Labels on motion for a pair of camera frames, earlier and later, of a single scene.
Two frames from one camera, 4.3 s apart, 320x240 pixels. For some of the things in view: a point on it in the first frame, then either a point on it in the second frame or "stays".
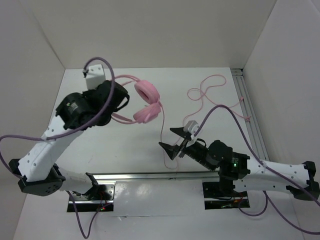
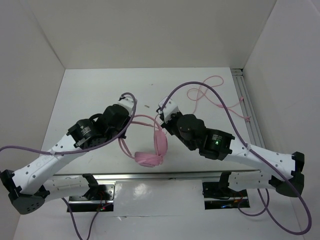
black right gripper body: [194, 151] -> [171, 127]
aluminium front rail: [112, 179] stays
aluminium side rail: [255, 131] stays
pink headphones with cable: [149, 106] -> [149, 159]
